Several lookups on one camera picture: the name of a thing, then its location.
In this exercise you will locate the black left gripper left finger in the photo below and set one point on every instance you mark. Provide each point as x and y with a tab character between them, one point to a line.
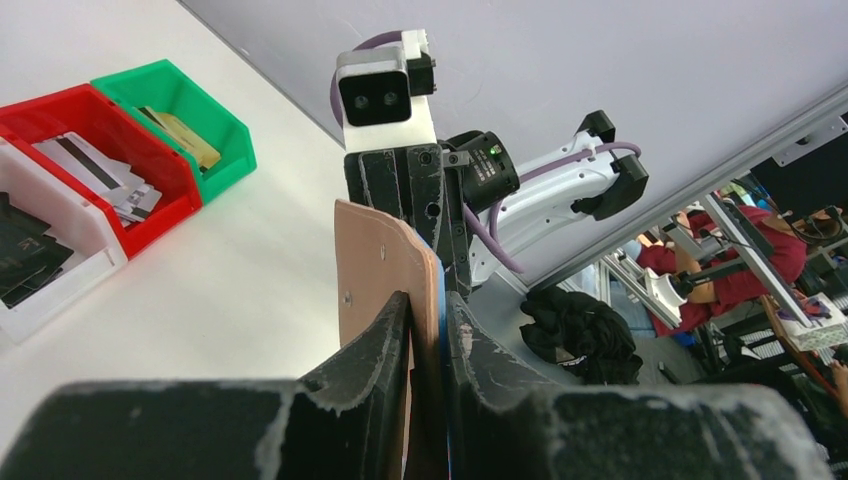
342	420

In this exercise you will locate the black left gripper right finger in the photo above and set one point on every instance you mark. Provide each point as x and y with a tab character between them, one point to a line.
506	420

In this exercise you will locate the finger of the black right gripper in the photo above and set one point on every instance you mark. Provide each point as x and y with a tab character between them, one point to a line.
404	182
455	252

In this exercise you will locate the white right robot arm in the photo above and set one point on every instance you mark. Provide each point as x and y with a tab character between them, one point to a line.
474	206

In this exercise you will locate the gold cards stack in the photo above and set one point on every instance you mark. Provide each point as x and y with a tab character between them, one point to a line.
203	152

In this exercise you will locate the white cards stack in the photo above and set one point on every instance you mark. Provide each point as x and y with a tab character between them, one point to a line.
130	196

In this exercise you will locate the black cards stack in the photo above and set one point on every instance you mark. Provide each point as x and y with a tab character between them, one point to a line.
30	257

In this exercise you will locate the black clothing pile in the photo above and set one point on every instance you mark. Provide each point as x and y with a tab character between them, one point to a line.
582	335

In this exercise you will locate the person in red shirt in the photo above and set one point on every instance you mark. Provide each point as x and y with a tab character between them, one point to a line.
789	241

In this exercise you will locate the green plastic bin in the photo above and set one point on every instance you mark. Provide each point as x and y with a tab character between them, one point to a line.
217	146

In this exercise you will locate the white plastic bin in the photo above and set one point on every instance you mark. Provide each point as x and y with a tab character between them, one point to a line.
75	222

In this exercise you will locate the red plastic bin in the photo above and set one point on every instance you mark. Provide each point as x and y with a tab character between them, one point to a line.
99	120

